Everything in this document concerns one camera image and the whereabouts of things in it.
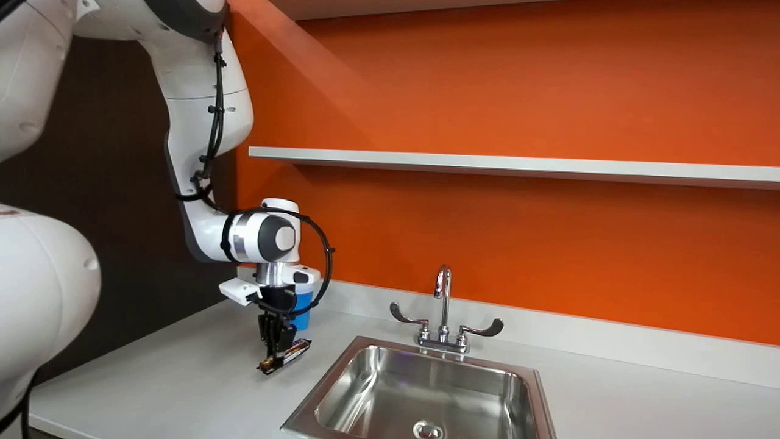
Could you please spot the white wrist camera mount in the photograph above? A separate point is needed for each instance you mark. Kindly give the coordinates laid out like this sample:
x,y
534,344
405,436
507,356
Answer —
x,y
253,285

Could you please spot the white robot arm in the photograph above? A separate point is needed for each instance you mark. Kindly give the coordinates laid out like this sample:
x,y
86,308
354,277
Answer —
x,y
50,272

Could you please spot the white wall shelf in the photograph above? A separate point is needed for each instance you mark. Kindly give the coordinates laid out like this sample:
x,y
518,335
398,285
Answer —
x,y
585,168

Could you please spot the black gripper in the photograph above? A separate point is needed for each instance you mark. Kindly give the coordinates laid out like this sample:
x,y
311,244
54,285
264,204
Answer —
x,y
277,338

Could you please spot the blue plastic cup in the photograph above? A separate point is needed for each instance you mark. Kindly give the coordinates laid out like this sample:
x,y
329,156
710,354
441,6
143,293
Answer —
x,y
303,312

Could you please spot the chrome faucet with black handles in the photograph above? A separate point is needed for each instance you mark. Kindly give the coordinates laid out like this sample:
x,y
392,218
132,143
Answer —
x,y
439,335

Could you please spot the stainless steel sink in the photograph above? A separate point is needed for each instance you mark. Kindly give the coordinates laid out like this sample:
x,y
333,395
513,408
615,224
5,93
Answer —
x,y
396,391

